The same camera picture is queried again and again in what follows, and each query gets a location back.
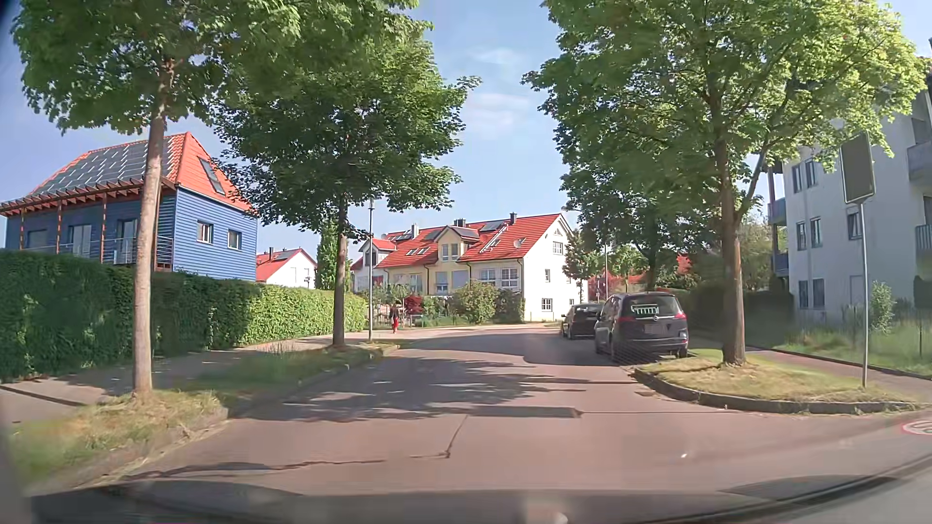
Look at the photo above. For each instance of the car's own bonnet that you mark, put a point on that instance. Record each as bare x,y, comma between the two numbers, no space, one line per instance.
437,509

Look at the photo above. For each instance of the green bushes by house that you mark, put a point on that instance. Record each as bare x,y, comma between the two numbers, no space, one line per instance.
477,302

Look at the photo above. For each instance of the small bush on lawn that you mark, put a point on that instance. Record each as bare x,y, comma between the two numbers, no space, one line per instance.
881,306

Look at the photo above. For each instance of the kerbed grass island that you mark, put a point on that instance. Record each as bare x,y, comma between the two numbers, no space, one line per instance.
757,382

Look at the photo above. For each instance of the paved footpath beside lawn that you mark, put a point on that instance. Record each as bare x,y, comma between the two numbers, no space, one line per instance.
837,364

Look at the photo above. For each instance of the white gabled house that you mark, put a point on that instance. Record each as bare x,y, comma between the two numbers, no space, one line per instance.
368,266

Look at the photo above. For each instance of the blue house with red roof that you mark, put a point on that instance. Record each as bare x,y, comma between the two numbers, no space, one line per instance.
211,240

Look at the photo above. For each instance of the person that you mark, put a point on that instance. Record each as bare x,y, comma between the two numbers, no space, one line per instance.
394,317

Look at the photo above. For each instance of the tall trimmed green hedge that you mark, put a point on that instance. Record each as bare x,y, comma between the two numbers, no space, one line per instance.
65,313

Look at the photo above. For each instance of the dark grey parked car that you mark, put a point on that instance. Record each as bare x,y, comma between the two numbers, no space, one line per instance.
644,324

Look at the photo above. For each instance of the road markings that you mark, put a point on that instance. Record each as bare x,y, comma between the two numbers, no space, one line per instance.
919,427

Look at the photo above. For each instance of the grass verge with trees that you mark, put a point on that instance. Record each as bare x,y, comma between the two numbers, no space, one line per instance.
109,429

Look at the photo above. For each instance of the grey asphalt road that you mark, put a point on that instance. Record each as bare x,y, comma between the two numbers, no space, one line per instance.
495,437

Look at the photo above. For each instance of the large leafy green tree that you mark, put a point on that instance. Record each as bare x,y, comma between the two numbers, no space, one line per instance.
732,306

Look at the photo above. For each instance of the lamp post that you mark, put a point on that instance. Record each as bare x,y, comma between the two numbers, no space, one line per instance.
370,276

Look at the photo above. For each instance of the leafy green street tree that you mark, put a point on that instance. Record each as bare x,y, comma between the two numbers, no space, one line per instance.
339,291

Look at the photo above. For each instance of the large tree with pale trunk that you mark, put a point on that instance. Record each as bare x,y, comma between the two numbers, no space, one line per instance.
143,291

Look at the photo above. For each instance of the grass lawn by building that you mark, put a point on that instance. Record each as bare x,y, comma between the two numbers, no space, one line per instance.
892,348

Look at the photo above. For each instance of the yellow and white terraced house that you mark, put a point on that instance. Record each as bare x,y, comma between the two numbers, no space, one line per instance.
539,269

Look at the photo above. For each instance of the grey paved pavement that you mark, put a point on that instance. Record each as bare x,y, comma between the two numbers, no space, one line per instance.
87,378

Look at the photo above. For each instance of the slender conifer tree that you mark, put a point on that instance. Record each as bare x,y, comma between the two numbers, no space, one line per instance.
327,258

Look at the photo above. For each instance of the dark green hedge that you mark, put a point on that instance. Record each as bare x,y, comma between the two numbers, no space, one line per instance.
728,309

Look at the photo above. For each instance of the red-roofed building behind trees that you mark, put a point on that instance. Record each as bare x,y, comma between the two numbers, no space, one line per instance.
626,280

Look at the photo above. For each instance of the small white red-roofed house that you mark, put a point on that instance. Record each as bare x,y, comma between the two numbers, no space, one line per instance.
287,271

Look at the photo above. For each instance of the grey apartment building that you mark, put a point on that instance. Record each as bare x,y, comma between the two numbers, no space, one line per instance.
830,240

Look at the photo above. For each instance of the road sign on post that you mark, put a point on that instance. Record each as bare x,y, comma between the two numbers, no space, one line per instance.
859,175

